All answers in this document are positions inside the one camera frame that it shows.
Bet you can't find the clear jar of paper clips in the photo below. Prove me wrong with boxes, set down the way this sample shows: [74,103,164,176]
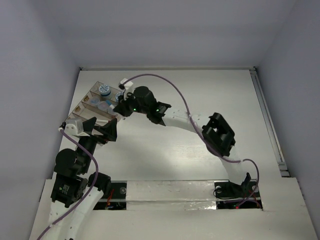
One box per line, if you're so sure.
[88,96,100,107]

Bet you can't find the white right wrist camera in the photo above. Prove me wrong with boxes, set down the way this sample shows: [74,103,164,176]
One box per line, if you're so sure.
[118,78,134,100]

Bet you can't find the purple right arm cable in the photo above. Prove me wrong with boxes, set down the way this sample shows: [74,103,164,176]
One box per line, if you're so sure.
[122,74,260,208]

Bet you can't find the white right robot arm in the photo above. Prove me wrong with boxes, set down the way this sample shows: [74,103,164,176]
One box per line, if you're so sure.
[114,83,251,196]

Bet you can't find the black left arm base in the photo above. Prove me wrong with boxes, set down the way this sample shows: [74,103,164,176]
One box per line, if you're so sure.
[93,181,127,211]

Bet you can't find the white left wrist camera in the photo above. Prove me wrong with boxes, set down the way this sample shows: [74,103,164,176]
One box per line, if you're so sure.
[58,118,89,137]

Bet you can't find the metal rail on table edge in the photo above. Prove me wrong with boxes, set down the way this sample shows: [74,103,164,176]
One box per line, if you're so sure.
[249,67,291,178]

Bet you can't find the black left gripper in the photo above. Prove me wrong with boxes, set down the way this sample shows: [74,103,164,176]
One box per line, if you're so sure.
[77,115,118,172]

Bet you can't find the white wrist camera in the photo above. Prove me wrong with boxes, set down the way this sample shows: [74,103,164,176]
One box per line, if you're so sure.
[58,118,89,137]
[118,78,134,100]

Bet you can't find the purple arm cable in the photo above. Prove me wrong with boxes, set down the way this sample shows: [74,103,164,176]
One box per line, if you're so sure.
[37,128,100,240]
[122,74,260,208]

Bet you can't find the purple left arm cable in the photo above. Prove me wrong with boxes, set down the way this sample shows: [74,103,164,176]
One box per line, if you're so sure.
[37,128,100,240]

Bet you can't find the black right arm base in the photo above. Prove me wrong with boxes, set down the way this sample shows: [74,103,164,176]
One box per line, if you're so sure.
[212,180,263,210]

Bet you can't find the clear paper clip jar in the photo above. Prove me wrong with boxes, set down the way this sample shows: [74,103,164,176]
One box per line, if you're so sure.
[97,101,109,112]
[107,106,117,116]

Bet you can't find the blue-capped white marker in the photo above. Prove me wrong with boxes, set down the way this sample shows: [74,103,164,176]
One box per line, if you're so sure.
[105,100,115,109]

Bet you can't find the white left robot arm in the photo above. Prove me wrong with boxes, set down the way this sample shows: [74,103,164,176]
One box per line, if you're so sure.
[39,117,118,240]

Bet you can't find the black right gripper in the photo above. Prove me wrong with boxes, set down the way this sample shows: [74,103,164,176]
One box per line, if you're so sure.
[114,89,150,116]

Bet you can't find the blue-lidded cleaning gel jar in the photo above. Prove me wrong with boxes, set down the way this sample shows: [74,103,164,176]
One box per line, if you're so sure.
[98,84,112,99]

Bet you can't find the clear three-bin organizer tray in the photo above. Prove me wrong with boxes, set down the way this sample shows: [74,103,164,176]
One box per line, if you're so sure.
[66,81,123,126]

